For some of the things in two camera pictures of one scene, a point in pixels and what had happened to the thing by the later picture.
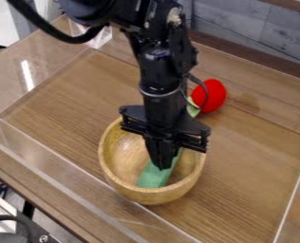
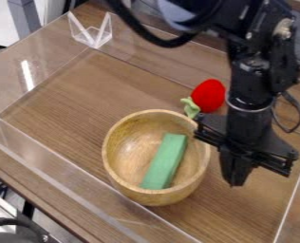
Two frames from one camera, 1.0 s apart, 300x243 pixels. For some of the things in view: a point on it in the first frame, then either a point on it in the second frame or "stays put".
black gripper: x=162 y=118 to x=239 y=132
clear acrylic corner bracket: x=101 y=38 stays put
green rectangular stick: x=155 y=177 stays put
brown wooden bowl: x=126 y=159 stays put
